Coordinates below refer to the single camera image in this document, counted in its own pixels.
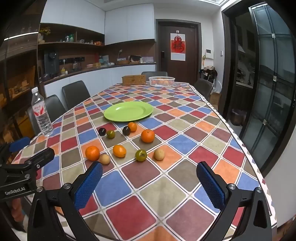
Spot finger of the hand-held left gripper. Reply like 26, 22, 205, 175
0, 137, 31, 160
0, 148, 55, 180

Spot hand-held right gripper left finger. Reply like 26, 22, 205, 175
27, 161, 103, 241

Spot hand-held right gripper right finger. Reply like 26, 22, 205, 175
196, 161, 273, 241

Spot round orange mandarin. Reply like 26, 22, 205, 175
85, 146, 100, 161

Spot oval orange mandarin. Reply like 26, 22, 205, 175
113, 145, 127, 158

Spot large orange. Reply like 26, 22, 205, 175
141, 129, 155, 143

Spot green plate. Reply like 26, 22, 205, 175
104, 101, 153, 122

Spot clear plastic water bottle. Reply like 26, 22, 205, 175
31, 87, 53, 137

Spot grey dining chair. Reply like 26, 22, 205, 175
27, 95, 67, 136
141, 71, 168, 81
194, 78, 214, 101
62, 80, 91, 111

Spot glass display cabinet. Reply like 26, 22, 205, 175
0, 30, 41, 139

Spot dark trash bin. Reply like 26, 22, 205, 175
231, 111, 246, 126

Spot black countertop appliance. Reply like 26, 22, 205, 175
44, 49, 60, 76

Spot white sideboard cabinet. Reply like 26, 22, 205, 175
44, 62, 156, 98

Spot pile of bags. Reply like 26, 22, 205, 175
200, 66, 218, 82

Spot heap of small oranges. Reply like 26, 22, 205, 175
154, 78, 170, 87

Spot woven wicker box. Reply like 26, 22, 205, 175
122, 74, 147, 85

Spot white plastic basket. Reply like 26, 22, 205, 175
148, 76, 175, 88

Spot glass sliding door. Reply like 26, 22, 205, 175
238, 3, 296, 169

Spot dark brown door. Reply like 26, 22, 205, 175
155, 19, 201, 84

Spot wooden wall shelf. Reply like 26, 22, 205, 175
38, 23, 105, 47

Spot red and white wall calendar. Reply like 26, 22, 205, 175
170, 33, 186, 62

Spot white wall cabinets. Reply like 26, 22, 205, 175
40, 2, 155, 45

